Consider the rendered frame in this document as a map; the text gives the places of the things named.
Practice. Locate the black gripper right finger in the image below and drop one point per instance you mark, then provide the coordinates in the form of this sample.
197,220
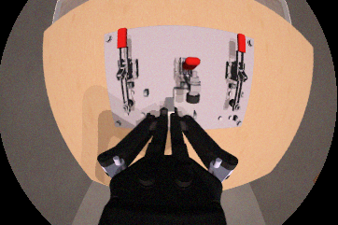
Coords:
218,161

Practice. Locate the grey rectangular block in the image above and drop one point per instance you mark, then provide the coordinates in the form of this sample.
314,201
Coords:
183,107

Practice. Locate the grey fixture plate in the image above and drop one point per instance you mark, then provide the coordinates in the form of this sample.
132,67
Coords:
156,47

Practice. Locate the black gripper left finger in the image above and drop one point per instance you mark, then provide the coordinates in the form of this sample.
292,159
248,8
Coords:
123,154

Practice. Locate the toggle clamp with red handle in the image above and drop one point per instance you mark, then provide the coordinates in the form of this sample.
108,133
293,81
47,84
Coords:
233,72
131,65
184,67

